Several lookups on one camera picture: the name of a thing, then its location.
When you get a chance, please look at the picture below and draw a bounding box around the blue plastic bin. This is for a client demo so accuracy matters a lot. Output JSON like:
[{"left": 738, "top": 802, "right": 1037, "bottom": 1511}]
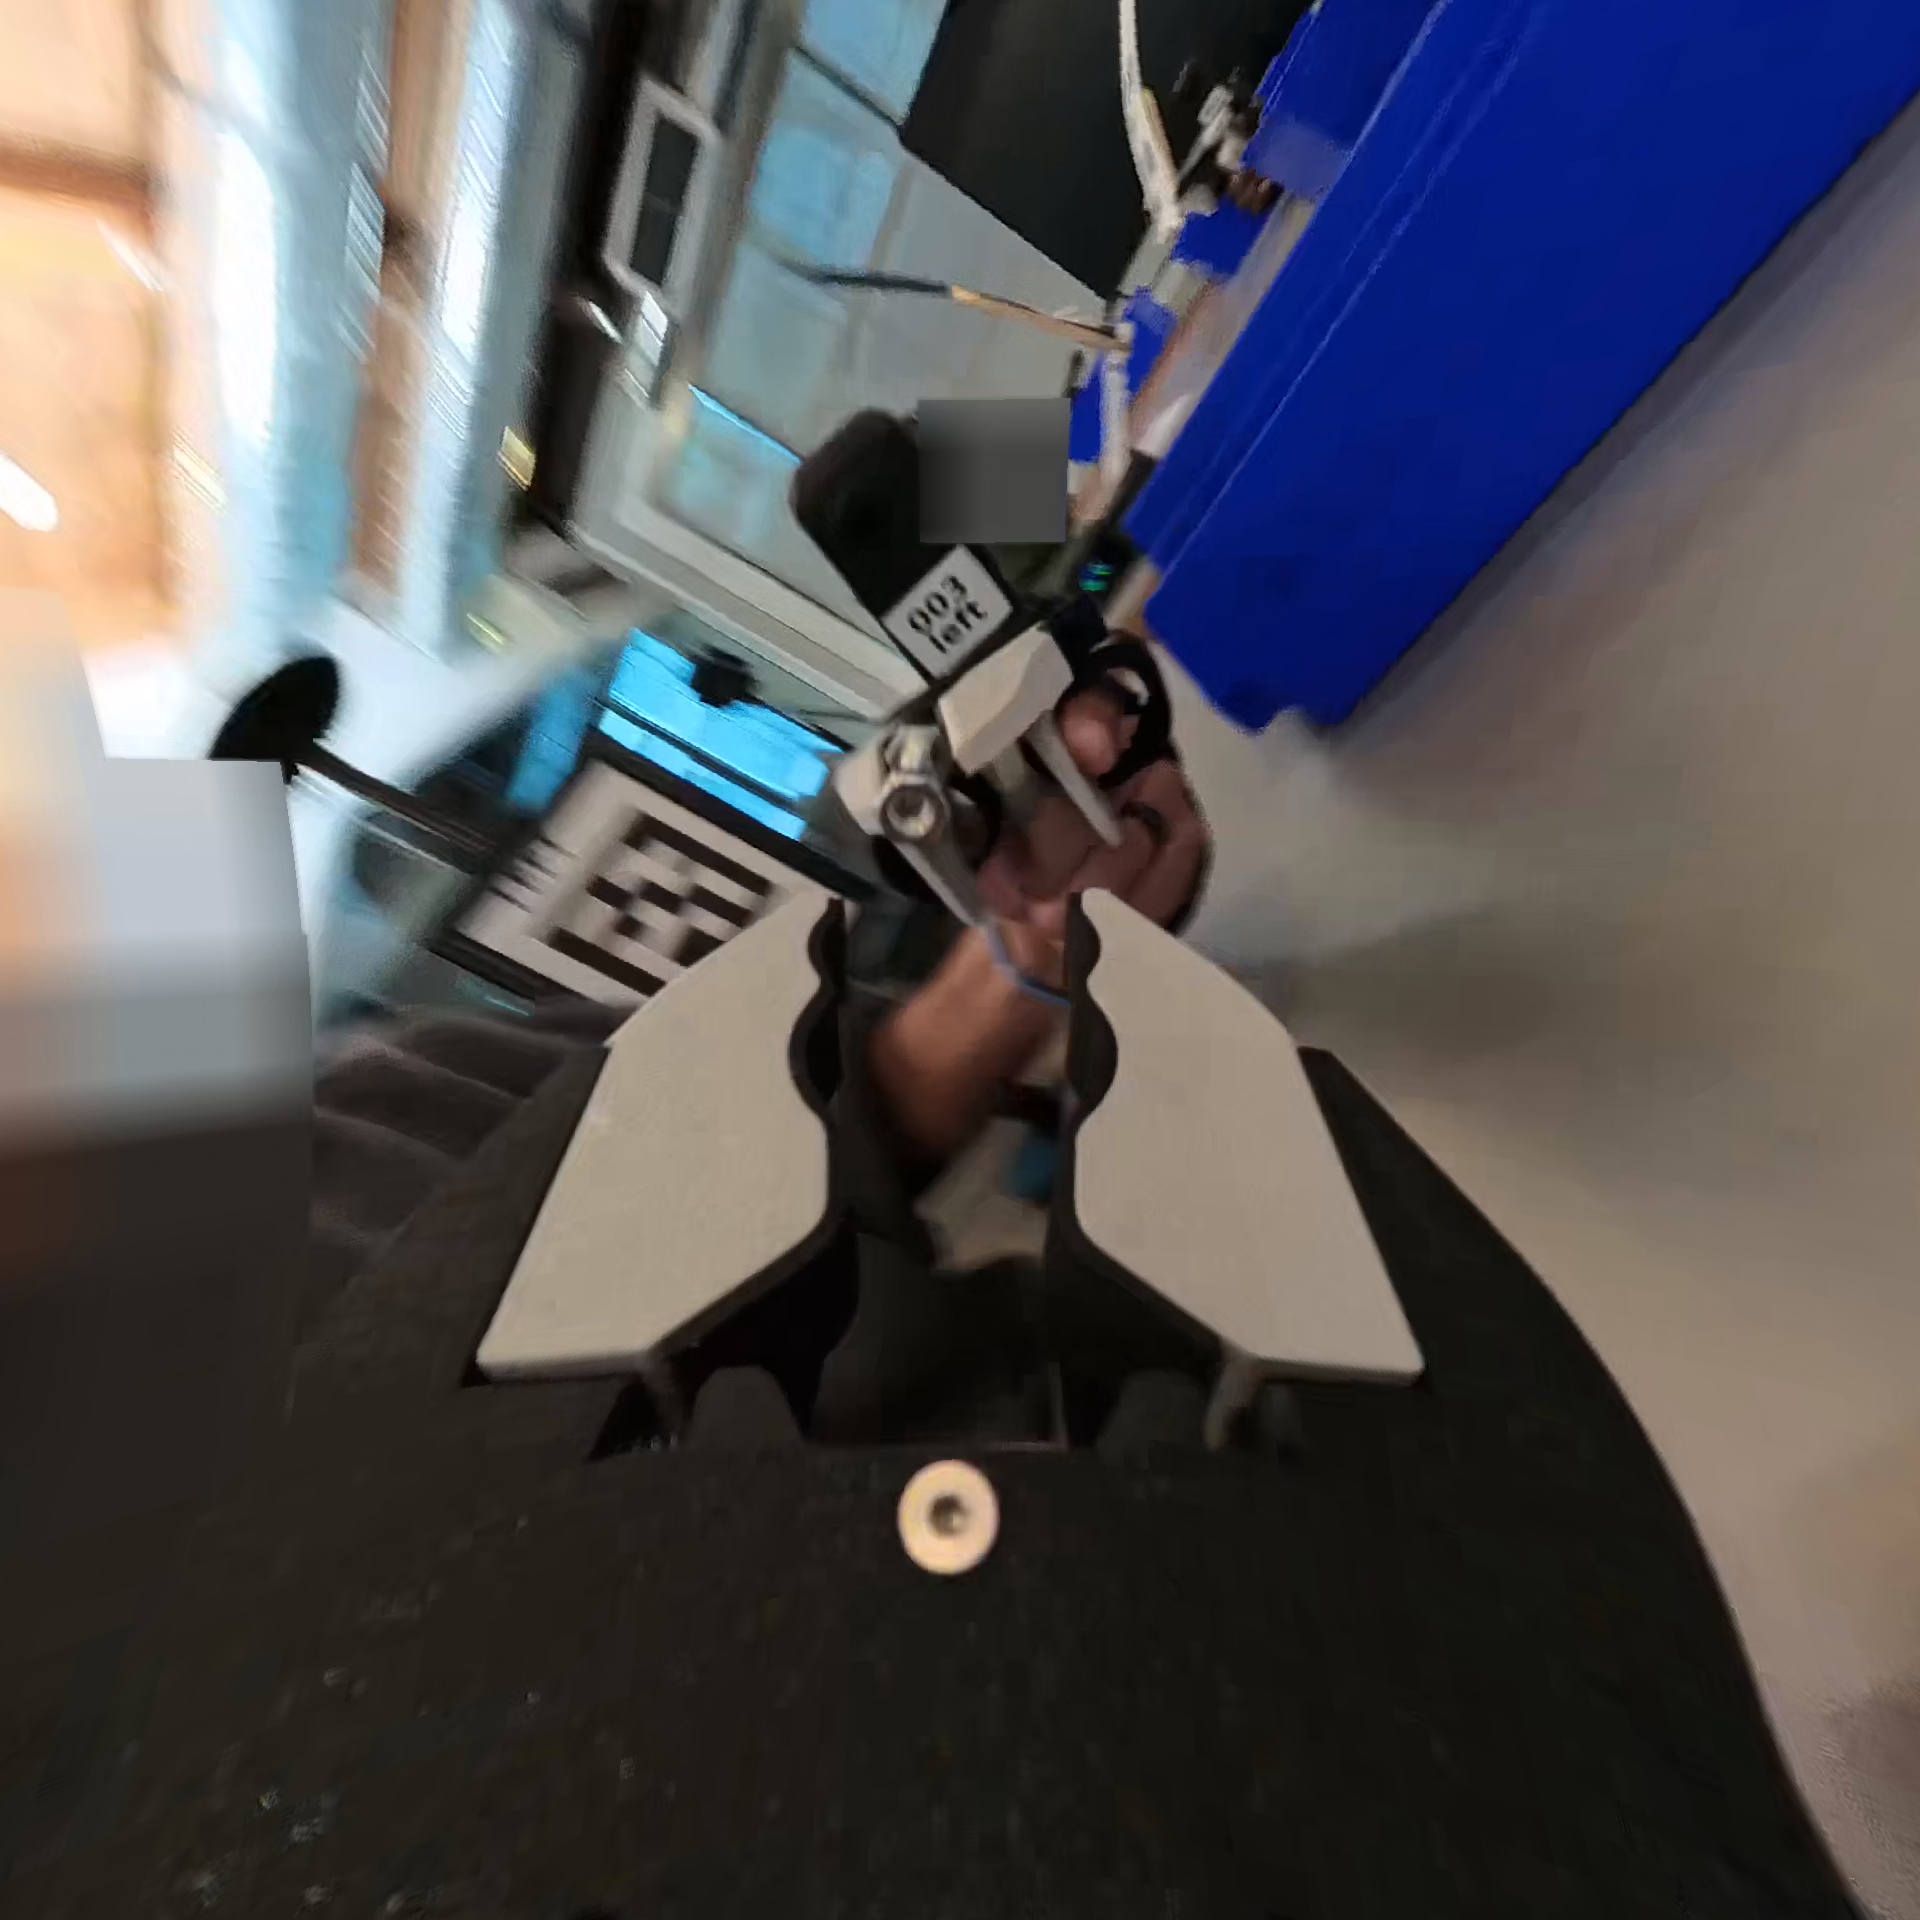
[{"left": 1122, "top": 0, "right": 1920, "bottom": 737}]

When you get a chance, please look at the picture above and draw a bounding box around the black monitor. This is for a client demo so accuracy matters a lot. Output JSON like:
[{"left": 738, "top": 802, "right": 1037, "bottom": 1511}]
[{"left": 898, "top": 0, "right": 1299, "bottom": 300}]

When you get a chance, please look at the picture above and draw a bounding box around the person's torso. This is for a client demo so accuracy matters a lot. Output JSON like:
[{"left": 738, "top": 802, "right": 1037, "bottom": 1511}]
[{"left": 307, "top": 1002, "right": 632, "bottom": 1322}]

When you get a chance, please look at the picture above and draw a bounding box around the blue wristband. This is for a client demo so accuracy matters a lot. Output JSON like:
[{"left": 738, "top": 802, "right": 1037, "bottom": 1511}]
[{"left": 974, "top": 921, "right": 1075, "bottom": 1010}]

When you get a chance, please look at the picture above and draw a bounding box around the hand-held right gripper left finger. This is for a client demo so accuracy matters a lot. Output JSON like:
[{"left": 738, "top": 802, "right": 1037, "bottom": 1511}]
[{"left": 476, "top": 892, "right": 861, "bottom": 1444}]

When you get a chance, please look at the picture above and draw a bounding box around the framed marker sign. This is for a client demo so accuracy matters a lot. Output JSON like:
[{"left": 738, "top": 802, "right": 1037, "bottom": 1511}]
[{"left": 443, "top": 757, "right": 843, "bottom": 1003}]

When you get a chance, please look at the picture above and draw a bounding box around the steel hex bolt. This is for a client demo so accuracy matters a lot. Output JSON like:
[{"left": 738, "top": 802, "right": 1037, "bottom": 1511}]
[{"left": 885, "top": 734, "right": 955, "bottom": 845}]

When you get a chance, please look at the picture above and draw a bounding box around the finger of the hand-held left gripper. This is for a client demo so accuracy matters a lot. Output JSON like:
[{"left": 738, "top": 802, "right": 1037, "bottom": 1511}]
[
  {"left": 828, "top": 738, "right": 906, "bottom": 845},
  {"left": 934, "top": 623, "right": 1074, "bottom": 774}
]

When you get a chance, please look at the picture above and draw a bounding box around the grey desk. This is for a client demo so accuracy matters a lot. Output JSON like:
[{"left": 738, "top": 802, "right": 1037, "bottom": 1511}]
[{"left": 901, "top": 136, "right": 1920, "bottom": 1920}]

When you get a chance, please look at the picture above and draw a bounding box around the wooden post black flag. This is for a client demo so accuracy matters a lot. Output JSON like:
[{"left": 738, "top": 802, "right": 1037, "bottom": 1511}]
[{"left": 773, "top": 257, "right": 1125, "bottom": 344}]

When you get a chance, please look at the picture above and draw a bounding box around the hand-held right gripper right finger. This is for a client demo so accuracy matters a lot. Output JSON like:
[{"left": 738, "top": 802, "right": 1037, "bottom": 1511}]
[{"left": 1049, "top": 888, "right": 1425, "bottom": 1445}]

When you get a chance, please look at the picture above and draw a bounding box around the black tripod device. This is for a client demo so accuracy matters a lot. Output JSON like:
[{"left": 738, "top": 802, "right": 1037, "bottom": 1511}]
[{"left": 211, "top": 654, "right": 499, "bottom": 862}]

